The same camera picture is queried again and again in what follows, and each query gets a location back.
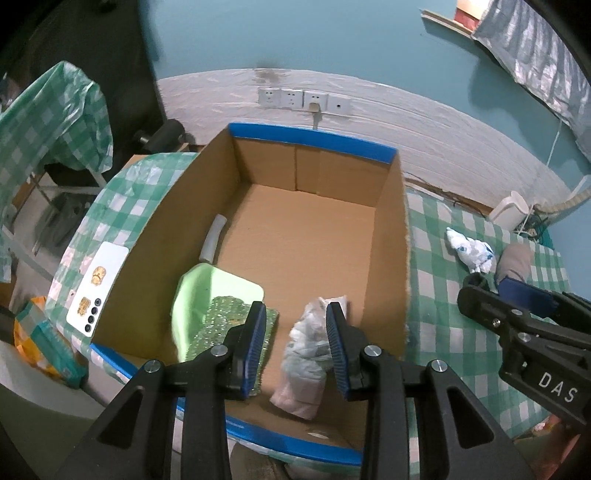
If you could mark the white smartphone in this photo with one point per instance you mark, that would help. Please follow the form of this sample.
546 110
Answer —
108 263

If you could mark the orange tissue packet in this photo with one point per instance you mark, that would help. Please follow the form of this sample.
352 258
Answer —
41 337

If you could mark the black hanging coat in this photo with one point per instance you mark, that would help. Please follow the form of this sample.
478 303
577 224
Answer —
92 37

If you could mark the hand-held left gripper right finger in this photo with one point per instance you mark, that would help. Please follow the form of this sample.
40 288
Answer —
337 350

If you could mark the teal plastic basket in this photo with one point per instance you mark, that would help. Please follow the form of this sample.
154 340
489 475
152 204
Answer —
542 230

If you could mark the blue-rimmed cardboard box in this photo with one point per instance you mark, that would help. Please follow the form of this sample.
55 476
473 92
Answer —
300 230

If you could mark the wooden window ledge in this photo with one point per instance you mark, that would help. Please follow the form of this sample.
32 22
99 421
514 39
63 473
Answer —
445 23

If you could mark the metal chair frame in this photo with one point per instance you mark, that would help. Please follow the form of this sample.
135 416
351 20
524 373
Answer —
51 189

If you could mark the grey-brown cloth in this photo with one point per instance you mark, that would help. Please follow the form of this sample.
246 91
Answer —
515 263

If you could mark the beige wrapped pipe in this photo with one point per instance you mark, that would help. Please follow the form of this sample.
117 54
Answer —
570 201

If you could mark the silver tarp curtain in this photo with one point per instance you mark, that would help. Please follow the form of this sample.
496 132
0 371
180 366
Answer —
531 46

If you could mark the black dumbbell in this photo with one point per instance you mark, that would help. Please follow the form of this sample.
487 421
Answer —
164 136

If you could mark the light green soft pad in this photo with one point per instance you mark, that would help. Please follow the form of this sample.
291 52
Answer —
198 286

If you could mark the white round-hole wall plate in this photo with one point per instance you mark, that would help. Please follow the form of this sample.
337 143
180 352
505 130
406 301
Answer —
340 105

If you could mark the white blue cloth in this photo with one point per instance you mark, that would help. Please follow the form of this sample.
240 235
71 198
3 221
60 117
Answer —
471 251

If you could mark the green checkered tablecloth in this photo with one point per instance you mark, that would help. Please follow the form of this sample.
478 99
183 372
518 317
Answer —
443 295

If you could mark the white electric kettle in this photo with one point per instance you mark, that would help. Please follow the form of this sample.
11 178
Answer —
508 210

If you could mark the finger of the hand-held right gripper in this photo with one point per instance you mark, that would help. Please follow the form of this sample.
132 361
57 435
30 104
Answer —
489 309
526 293

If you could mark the green bubble wrap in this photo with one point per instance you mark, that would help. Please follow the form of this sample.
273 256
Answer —
217 318

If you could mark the white soft tube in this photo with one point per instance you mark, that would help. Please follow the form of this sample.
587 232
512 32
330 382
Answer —
212 240

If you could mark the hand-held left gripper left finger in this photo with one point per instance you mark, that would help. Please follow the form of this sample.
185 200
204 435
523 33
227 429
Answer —
251 350

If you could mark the white plastic bag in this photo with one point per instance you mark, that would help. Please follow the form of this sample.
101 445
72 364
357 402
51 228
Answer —
304 364

